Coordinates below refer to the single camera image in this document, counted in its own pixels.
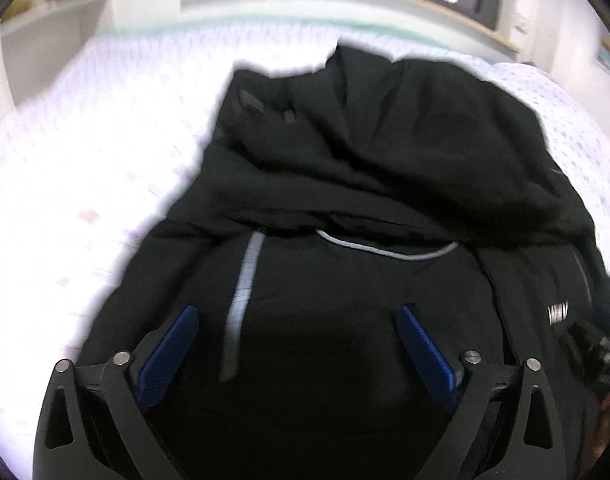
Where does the person's right hand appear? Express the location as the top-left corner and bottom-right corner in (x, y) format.
(584, 391), (610, 476)

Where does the black hooded jacket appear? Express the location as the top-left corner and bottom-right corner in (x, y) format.
(78, 46), (610, 479)

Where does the white bookshelf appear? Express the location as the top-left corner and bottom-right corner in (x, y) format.
(0, 0), (112, 119)

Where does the floral white bed quilt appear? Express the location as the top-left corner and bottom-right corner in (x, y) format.
(0, 24), (610, 479)

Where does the green bed sheet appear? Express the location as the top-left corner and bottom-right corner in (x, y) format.
(94, 12), (467, 49)

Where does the white wall socket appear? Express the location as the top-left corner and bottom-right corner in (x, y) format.
(512, 13), (530, 36)

